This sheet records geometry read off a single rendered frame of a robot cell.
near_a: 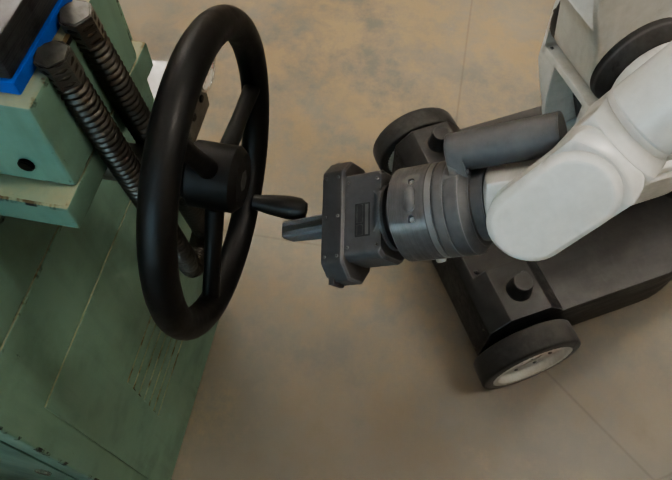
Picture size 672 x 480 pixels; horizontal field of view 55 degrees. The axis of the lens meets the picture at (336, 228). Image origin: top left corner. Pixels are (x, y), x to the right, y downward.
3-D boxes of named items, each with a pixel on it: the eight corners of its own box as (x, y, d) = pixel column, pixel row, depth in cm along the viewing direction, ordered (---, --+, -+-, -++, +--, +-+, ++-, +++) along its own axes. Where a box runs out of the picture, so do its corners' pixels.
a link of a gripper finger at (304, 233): (277, 228, 67) (328, 221, 64) (295, 235, 69) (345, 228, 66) (277, 243, 66) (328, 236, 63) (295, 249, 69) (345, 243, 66)
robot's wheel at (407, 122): (364, 171, 155) (438, 156, 161) (372, 187, 152) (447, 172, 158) (381, 113, 138) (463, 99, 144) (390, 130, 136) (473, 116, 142)
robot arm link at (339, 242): (361, 294, 67) (471, 286, 61) (309, 279, 59) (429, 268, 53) (362, 180, 71) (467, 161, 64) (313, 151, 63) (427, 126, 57)
